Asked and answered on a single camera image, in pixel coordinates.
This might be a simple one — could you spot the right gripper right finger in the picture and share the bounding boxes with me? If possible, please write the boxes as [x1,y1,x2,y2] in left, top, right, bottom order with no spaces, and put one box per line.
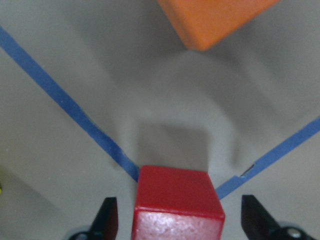
[241,195,314,240]

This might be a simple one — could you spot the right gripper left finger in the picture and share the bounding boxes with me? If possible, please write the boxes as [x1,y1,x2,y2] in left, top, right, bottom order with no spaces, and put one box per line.
[68,197,118,240]

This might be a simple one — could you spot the red block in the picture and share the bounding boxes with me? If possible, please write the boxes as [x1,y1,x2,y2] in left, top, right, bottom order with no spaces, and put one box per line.
[131,165,226,240]

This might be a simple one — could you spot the orange block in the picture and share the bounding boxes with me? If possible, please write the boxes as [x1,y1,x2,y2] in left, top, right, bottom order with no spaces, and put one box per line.
[158,0,278,52]

